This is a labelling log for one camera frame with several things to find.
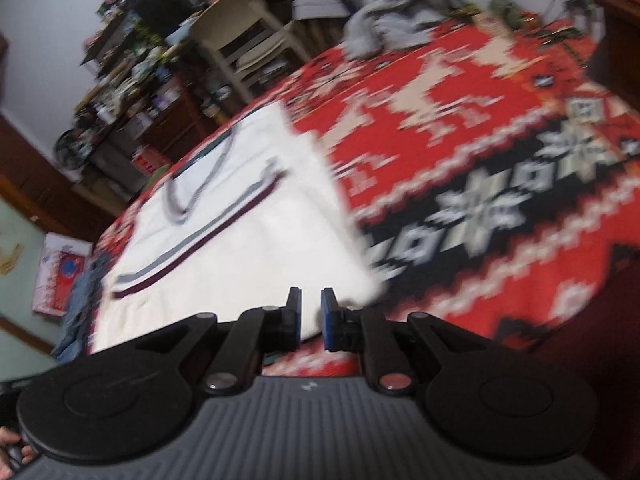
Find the red printed box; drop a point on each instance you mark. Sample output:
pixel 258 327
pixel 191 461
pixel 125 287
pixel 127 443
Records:
pixel 150 162

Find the cluttered wooden shelf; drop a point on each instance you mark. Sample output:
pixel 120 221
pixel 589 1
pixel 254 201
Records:
pixel 120 70

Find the wooden door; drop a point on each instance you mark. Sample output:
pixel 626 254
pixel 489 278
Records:
pixel 30 175

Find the grey crumpled garment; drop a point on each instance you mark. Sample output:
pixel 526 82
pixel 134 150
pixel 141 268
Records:
pixel 385 30

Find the white flat box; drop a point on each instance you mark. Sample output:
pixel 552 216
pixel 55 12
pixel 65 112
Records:
pixel 320 7

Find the beige plastic chair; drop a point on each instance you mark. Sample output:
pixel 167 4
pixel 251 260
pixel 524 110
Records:
pixel 235 10

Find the red patterned blanket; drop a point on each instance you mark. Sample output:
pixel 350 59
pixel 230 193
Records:
pixel 550 280

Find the blue denim jeans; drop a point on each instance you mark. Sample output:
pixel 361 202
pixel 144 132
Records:
pixel 80 310

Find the wooden drawer cabinet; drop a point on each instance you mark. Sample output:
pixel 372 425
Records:
pixel 175 125

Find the person's left hand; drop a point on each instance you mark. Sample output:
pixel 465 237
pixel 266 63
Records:
pixel 15 447

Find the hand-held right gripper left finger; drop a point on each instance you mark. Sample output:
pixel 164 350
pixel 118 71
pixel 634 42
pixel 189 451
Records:
pixel 295 317

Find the printed white cardboard box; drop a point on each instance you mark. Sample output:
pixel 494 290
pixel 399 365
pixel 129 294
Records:
pixel 60 270

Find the cream knit vest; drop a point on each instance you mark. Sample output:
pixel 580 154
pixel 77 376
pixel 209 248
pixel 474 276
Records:
pixel 240 240

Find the wooden nightstand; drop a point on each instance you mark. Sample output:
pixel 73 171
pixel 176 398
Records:
pixel 620 35

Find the black desk fan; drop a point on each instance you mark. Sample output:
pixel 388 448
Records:
pixel 72 147

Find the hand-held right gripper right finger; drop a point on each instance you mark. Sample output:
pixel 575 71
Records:
pixel 327 317

